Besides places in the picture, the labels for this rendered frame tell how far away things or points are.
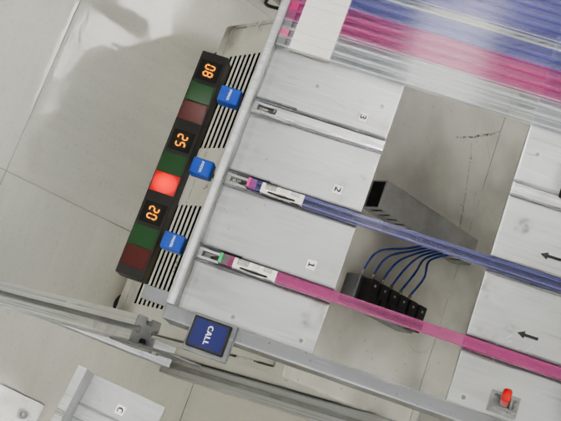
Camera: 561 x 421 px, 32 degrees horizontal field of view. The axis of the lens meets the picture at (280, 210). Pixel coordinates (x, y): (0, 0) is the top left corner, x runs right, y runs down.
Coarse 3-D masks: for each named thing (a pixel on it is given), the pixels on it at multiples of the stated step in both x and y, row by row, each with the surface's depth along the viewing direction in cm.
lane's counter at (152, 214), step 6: (144, 204) 135; (150, 204) 135; (156, 204) 135; (144, 210) 135; (150, 210) 135; (156, 210) 135; (162, 210) 135; (144, 216) 135; (150, 216) 135; (156, 216) 135; (162, 216) 135; (150, 222) 134; (156, 222) 134
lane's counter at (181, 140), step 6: (174, 132) 138; (180, 132) 137; (186, 132) 137; (174, 138) 137; (180, 138) 137; (186, 138) 137; (192, 138) 137; (174, 144) 137; (180, 144) 137; (186, 144) 137; (180, 150) 137; (186, 150) 137
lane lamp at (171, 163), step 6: (162, 156) 137; (168, 156) 137; (174, 156) 137; (180, 156) 137; (162, 162) 136; (168, 162) 136; (174, 162) 136; (180, 162) 136; (186, 162) 136; (162, 168) 136; (168, 168) 136; (174, 168) 136; (180, 168) 136; (174, 174) 136; (180, 174) 136
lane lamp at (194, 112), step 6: (186, 102) 139; (192, 102) 138; (186, 108) 138; (192, 108) 138; (198, 108) 138; (204, 108) 138; (180, 114) 138; (186, 114) 138; (192, 114) 138; (198, 114) 138; (204, 114) 138; (192, 120) 138; (198, 120) 138
